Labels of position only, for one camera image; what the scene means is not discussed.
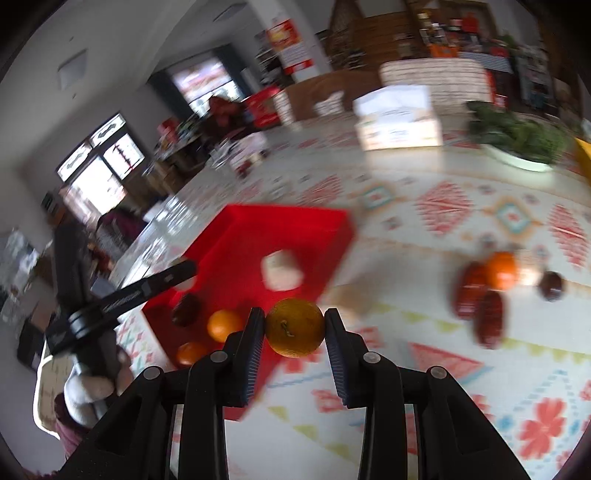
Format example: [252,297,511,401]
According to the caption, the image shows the bright window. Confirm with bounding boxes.
[173,58,236,116]
[55,113,144,222]

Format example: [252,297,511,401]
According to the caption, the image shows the white tissue box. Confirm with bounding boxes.
[353,85,444,151]

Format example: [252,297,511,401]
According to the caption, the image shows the yellow cardboard box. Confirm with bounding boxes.
[575,136,591,178]

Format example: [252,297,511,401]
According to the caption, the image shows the red plastic basket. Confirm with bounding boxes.
[142,204,356,421]

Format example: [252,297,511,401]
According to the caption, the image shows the red box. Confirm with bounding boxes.
[245,88,282,127]

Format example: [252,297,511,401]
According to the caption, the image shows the ceiling vent panel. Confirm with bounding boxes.
[58,50,88,89]

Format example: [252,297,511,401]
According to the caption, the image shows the patterned chair back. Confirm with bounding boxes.
[379,58,492,109]

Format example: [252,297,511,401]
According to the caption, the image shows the white foam-wrapped ball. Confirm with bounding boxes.
[260,249,304,291]

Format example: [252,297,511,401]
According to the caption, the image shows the dark purple plum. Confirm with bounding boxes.
[172,294,201,328]
[538,271,565,302]

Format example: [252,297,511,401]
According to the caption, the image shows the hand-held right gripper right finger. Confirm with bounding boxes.
[324,308,532,480]

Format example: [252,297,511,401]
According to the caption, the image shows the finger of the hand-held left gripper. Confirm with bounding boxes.
[67,259,198,339]

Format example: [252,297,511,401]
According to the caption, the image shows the red fruit on table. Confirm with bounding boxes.
[455,261,490,319]

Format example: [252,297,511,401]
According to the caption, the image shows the large yellowish orange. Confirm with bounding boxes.
[264,298,326,358]

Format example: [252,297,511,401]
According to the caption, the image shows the wooden staircase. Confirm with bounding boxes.
[328,0,416,70]

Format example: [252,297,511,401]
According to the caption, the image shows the patterned tablecloth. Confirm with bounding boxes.
[111,106,591,480]

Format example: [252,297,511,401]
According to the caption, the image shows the leafy green vegetables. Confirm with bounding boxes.
[466,102,571,162]

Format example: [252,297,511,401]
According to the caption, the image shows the red wall calendar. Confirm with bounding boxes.
[268,18,315,75]

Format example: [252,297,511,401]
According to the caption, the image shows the small orange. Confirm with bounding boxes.
[176,342,209,367]
[207,309,245,343]
[485,251,518,291]

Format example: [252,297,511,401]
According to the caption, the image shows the white oval plate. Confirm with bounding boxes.
[480,143,555,172]

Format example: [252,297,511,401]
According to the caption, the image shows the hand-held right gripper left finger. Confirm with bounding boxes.
[58,307,266,480]

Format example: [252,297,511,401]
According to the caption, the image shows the person's left hand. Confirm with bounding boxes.
[62,346,136,428]

